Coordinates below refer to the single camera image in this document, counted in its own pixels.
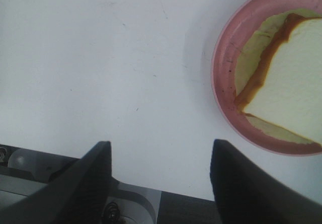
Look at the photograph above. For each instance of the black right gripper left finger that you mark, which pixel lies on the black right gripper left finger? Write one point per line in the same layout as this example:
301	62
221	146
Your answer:
78	195

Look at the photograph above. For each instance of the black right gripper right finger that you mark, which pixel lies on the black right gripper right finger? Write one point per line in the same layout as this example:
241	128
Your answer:
244	193

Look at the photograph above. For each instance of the pink round plate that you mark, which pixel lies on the pink round plate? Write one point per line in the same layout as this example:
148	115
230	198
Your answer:
239	28

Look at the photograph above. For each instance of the white bread sandwich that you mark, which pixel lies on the white bread sandwich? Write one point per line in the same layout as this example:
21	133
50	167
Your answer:
278	77

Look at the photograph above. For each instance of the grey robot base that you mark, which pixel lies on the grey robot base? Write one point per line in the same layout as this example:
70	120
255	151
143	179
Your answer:
23	172

